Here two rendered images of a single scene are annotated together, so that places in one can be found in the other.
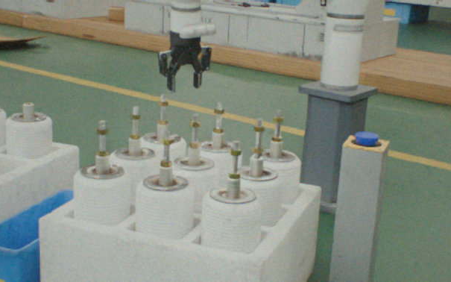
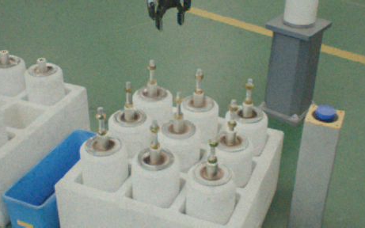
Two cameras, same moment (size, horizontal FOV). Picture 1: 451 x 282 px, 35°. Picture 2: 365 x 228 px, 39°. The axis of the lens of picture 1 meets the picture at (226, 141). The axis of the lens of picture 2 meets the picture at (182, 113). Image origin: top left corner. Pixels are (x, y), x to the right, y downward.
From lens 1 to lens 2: 0.36 m
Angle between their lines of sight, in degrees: 15
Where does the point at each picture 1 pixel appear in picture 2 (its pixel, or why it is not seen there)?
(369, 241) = (324, 192)
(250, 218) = (226, 196)
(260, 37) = not seen: outside the picture
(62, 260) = (76, 215)
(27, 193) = (46, 138)
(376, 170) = (333, 142)
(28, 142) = (44, 92)
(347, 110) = (306, 46)
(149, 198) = (142, 176)
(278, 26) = not seen: outside the picture
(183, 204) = (170, 180)
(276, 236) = (248, 201)
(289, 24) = not seen: outside the picture
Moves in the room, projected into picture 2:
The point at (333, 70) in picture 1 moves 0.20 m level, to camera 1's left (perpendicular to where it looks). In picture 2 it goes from (295, 12) to (224, 9)
